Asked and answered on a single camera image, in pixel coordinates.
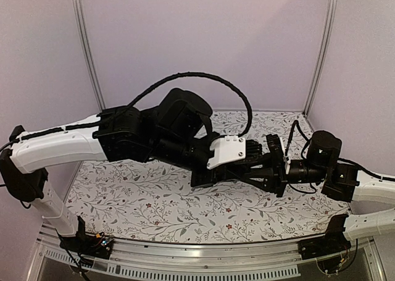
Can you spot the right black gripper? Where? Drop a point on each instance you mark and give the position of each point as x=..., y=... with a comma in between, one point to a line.
x=275, y=181

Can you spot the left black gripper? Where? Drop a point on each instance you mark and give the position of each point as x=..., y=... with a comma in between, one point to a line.
x=221, y=174

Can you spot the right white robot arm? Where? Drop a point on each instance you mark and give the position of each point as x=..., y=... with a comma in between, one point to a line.
x=342, y=180

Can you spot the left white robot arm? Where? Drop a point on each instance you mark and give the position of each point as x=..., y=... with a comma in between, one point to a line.
x=178, y=131

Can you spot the floral patterned table mat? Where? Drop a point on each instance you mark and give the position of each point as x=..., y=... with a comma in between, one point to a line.
x=154, y=201

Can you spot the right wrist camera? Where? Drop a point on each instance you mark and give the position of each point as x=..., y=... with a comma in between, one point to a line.
x=277, y=150

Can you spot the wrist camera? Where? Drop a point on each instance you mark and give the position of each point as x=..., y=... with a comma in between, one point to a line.
x=232, y=148
x=277, y=150

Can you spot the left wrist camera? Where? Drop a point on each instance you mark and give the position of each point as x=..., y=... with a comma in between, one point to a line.
x=232, y=148

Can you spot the aluminium front rail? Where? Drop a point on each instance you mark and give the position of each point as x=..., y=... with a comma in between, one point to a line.
x=145, y=260

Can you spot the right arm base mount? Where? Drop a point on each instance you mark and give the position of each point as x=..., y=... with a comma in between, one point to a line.
x=324, y=245

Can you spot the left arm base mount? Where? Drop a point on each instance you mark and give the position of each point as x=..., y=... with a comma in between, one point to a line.
x=99, y=245

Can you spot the right aluminium frame post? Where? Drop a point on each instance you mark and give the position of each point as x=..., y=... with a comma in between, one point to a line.
x=324, y=44

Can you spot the aluminium frame post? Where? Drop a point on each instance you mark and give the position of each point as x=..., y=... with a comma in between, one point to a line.
x=324, y=44
x=87, y=53

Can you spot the left aluminium frame post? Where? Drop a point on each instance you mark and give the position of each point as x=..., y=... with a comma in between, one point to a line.
x=87, y=53

